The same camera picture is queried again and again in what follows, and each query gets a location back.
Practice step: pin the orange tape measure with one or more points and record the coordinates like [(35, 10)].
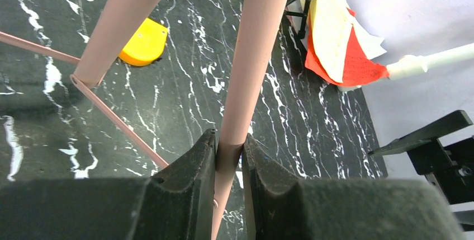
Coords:
[(146, 45)]

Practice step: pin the yellow sheet music page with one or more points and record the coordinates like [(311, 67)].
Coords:
[(331, 26)]

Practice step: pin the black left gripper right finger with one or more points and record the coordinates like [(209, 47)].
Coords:
[(280, 205)]

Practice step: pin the white sheet music page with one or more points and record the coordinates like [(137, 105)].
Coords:
[(370, 44)]

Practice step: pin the pink music stand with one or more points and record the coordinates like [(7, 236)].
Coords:
[(116, 25)]

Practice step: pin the red sheet music page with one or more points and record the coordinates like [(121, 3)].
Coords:
[(358, 70)]

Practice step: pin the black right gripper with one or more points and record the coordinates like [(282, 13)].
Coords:
[(449, 168)]

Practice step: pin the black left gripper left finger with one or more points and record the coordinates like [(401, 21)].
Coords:
[(175, 203)]

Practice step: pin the white PVC pipe frame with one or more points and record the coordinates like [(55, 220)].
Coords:
[(411, 65)]

